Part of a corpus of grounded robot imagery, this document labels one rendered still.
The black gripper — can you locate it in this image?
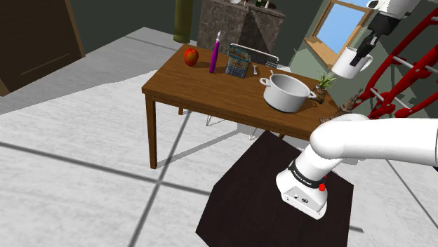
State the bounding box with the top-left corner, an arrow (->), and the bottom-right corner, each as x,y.
350,12 -> 402,67

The white mug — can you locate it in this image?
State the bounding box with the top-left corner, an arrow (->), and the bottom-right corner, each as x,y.
331,46 -> 374,80

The wooden framed window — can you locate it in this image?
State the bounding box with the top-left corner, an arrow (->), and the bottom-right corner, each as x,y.
303,0 -> 375,70

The small potted green plant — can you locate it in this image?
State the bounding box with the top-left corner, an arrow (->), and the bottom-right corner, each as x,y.
313,72 -> 337,105

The red metal rack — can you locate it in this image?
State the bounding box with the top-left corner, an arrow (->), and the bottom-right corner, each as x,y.
352,6 -> 438,120

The brown spiky plant figure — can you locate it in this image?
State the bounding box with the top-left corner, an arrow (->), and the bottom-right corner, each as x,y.
319,88 -> 364,125

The white cooking pot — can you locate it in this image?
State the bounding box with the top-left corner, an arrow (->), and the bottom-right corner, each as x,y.
258,72 -> 318,114

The grey stone cabinet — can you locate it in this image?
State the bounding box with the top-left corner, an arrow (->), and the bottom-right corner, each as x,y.
196,0 -> 287,56

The purple pen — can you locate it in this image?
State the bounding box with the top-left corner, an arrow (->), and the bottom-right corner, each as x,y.
208,30 -> 223,74

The brown wooden table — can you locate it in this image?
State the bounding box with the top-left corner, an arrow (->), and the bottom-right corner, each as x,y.
141,43 -> 340,171

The red apple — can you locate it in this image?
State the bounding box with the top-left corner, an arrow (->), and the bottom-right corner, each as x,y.
183,48 -> 200,68

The green tall column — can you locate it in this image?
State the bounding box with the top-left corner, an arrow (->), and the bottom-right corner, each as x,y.
173,0 -> 194,45

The dark robot stand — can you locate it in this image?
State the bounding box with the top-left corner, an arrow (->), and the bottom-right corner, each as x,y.
195,130 -> 355,247

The dark brown door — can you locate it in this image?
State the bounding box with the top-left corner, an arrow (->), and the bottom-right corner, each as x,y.
0,0 -> 87,98

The wire chair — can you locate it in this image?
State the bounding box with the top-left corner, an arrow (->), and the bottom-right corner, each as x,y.
204,44 -> 280,141

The blue wire basket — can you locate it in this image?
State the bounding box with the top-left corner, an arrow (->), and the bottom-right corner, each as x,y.
225,43 -> 252,79

